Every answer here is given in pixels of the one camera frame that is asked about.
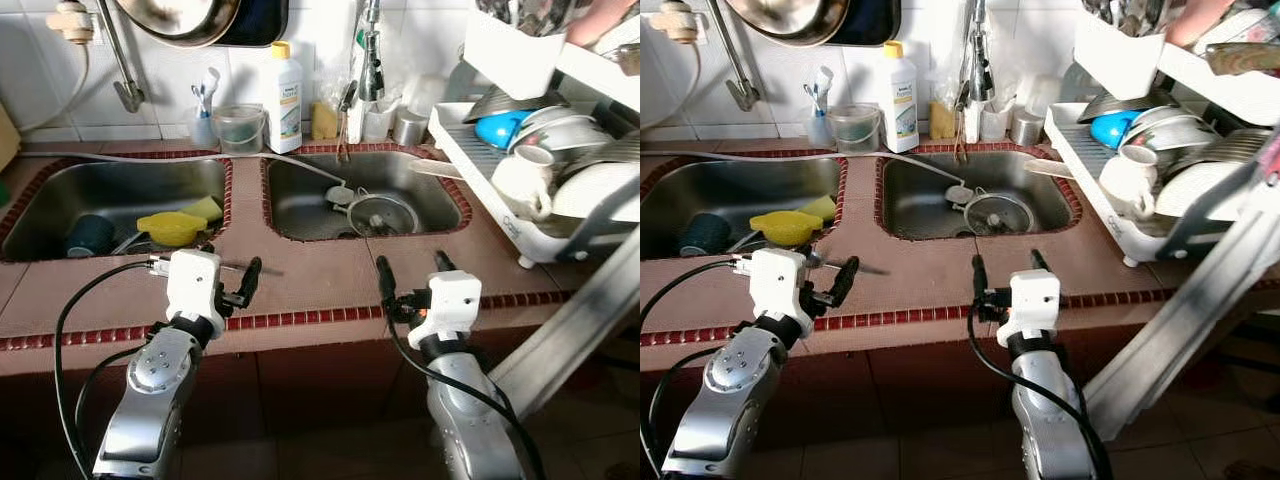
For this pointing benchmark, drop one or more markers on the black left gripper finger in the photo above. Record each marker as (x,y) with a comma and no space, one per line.
(845,280)
(250,280)

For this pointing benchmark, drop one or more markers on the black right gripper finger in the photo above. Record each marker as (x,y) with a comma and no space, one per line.
(1039,262)
(446,263)
(386,280)
(980,280)

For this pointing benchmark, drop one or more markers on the stainless steel bowl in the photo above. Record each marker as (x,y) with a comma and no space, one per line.
(385,215)
(998,215)

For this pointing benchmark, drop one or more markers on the dark teal plastic cup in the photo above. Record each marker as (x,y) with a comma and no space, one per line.
(88,238)
(703,237)

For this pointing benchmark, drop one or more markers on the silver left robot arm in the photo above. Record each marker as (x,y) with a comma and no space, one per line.
(730,400)
(150,400)

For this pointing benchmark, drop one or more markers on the person bare forearm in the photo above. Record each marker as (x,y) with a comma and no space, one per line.
(1200,22)
(605,20)

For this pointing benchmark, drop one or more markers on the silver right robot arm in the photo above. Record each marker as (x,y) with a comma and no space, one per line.
(470,420)
(1055,420)

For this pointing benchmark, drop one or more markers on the white dish rack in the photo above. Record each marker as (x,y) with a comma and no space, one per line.
(480,215)
(1095,215)

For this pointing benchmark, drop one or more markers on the yellow green sponge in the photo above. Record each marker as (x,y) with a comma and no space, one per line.
(205,208)
(820,208)

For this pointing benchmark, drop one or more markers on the stainless steel sink basin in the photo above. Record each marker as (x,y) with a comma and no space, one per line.
(730,185)
(915,200)
(300,200)
(100,185)

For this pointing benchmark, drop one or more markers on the cream plastic paddle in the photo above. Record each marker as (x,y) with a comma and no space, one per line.
(1050,168)
(435,168)

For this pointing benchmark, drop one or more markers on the white ceramic mug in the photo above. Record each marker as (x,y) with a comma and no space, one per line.
(520,185)
(1128,185)

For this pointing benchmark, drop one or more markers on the steel cup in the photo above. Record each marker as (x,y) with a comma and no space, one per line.
(410,130)
(1026,130)

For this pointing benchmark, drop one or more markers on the blue bowl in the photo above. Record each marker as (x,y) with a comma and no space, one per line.
(497,130)
(1112,130)

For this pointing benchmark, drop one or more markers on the clear plastic container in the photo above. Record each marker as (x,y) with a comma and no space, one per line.
(377,125)
(993,125)

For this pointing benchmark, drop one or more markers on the clear plastic bucket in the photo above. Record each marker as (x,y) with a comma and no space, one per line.
(853,133)
(240,133)

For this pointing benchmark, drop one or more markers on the clear toothbrush cup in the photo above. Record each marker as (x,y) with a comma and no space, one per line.
(203,135)
(818,135)

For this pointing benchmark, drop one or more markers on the white dish brush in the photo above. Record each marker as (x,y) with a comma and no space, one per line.
(352,125)
(965,125)

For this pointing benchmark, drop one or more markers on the white ceramic plate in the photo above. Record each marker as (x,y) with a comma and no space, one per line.
(595,195)
(1200,195)

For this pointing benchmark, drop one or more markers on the steel mixing bowl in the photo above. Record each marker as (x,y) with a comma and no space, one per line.
(1115,103)
(500,103)

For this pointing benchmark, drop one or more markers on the frosted plastic container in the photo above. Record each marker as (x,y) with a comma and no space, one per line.
(428,92)
(1042,92)

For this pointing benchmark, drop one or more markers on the white detergent bottle yellow cap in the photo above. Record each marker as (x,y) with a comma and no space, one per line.
(284,110)
(898,110)

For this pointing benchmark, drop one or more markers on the blue toothbrush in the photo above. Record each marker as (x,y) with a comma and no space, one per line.
(812,100)
(198,100)

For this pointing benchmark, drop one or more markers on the white ceramic bowl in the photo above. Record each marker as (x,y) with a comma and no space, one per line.
(570,125)
(1180,125)

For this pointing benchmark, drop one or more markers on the white toothbrush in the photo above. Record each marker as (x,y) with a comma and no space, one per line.
(827,85)
(212,85)

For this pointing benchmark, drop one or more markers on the steel pull-down faucet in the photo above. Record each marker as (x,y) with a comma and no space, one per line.
(372,75)
(980,75)

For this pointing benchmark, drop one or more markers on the steel plate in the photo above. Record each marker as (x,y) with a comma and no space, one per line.
(1225,155)
(610,155)

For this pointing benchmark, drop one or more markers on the clear plastic bag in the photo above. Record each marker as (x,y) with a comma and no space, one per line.
(945,65)
(332,65)

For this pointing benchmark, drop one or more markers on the dark blue hanging tray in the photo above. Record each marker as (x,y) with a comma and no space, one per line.
(265,20)
(875,20)

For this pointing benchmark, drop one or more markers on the hanging steel wok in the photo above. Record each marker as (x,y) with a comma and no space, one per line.
(180,20)
(790,20)

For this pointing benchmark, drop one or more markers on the beige water purifier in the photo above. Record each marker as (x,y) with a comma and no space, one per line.
(8,135)

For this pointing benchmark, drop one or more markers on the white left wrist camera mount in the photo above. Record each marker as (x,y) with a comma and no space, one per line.
(780,285)
(195,285)

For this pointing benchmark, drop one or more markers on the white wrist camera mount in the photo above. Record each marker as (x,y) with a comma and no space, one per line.
(195,285)
(1032,300)
(452,300)
(780,285)

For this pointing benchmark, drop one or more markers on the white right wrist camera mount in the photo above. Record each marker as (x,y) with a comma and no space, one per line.
(452,300)
(1032,300)

